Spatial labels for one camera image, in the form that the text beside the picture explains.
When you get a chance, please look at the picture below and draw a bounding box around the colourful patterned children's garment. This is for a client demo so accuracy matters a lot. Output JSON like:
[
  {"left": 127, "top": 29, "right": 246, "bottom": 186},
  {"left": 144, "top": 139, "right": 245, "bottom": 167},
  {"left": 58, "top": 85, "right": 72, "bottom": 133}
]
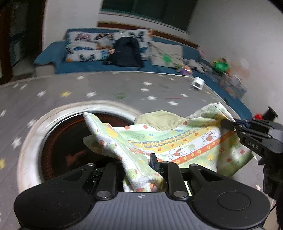
[{"left": 83, "top": 103, "right": 253, "bottom": 193}]

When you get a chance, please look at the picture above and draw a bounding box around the small white device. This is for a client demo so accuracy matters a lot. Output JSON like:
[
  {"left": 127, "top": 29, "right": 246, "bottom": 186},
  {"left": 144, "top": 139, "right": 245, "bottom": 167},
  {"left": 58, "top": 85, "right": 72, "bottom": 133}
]
[{"left": 191, "top": 77, "right": 205, "bottom": 90}]

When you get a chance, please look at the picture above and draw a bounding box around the green toy bowl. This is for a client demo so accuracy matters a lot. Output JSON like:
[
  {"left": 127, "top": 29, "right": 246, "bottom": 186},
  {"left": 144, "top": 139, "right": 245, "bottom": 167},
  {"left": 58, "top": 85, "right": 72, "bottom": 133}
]
[{"left": 211, "top": 58, "right": 230, "bottom": 73}]

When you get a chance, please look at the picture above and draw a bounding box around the round table heater opening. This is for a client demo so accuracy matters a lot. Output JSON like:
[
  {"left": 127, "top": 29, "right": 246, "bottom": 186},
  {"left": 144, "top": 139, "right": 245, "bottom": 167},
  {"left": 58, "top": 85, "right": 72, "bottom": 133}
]
[{"left": 17, "top": 100, "right": 141, "bottom": 192}]

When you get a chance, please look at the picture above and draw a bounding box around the pale green cloth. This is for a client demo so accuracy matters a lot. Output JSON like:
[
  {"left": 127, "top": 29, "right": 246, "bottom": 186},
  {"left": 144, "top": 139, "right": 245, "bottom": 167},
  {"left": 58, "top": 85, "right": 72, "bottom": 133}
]
[{"left": 134, "top": 110, "right": 187, "bottom": 131}]

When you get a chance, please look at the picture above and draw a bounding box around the beige cushion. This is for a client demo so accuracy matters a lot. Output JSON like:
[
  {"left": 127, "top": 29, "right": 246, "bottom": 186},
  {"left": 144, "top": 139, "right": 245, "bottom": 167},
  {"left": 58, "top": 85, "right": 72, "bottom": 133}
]
[{"left": 150, "top": 42, "right": 183, "bottom": 68}]

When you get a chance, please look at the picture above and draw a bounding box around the grey star pattern table cover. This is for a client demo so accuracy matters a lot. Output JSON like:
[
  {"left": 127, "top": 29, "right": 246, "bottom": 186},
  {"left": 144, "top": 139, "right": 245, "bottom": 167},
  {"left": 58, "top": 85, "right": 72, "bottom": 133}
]
[{"left": 0, "top": 71, "right": 283, "bottom": 230}]

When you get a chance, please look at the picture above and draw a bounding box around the green framed window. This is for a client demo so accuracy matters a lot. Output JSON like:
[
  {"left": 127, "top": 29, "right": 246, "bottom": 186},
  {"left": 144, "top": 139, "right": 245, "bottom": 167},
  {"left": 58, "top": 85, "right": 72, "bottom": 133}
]
[{"left": 102, "top": 0, "right": 198, "bottom": 31}]

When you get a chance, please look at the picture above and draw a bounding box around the dark blue backpack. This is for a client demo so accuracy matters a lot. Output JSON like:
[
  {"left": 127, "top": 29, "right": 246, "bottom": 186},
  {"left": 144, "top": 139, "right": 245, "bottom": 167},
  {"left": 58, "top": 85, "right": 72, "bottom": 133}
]
[{"left": 103, "top": 37, "right": 144, "bottom": 68}]

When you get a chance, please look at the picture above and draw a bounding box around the blue sofa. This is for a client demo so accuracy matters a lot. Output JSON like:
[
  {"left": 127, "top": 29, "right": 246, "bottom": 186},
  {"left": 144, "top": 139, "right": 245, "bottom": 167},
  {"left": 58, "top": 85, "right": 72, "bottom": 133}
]
[{"left": 33, "top": 28, "right": 254, "bottom": 121}]

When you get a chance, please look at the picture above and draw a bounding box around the butterfly print pillow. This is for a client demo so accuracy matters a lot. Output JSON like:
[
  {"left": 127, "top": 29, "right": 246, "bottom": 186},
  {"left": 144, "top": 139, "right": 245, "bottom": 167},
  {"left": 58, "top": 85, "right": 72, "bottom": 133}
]
[{"left": 65, "top": 29, "right": 153, "bottom": 62}]

